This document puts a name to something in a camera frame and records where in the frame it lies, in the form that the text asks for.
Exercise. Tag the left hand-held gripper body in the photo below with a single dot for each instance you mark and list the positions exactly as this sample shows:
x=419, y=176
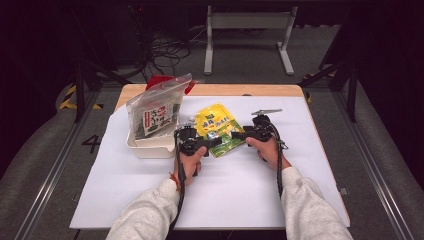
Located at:
x=188, y=140

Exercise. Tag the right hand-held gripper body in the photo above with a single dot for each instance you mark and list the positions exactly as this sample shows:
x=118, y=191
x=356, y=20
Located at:
x=263, y=131

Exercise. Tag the yellow spouted sauce pouch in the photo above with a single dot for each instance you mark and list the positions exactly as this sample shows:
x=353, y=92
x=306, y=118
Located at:
x=216, y=120

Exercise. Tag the white divided storage box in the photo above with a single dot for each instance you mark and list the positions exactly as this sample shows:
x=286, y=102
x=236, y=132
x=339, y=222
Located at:
x=150, y=151

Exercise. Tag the clear bag of dried seaweed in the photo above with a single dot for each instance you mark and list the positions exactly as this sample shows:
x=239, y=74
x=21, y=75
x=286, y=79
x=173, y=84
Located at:
x=156, y=113

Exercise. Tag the red seasoning packet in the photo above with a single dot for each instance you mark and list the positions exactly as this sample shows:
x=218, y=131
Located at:
x=156, y=80

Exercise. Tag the person's right hand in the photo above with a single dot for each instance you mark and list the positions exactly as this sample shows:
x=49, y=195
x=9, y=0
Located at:
x=270, y=151

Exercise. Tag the person's left hand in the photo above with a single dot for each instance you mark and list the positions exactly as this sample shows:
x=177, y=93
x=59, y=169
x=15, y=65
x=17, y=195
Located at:
x=188, y=166

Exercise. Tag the white table mat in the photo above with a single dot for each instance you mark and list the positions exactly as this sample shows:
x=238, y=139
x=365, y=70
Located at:
x=233, y=193

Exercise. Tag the black metal stand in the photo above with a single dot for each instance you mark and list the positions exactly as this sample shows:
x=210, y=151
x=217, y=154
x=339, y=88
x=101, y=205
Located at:
x=79, y=86
x=351, y=90

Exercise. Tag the white metal stand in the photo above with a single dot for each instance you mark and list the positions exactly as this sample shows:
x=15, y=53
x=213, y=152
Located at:
x=250, y=20

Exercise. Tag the aluminium floor rail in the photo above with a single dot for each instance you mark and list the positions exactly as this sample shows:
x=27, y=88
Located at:
x=376, y=180
x=50, y=180

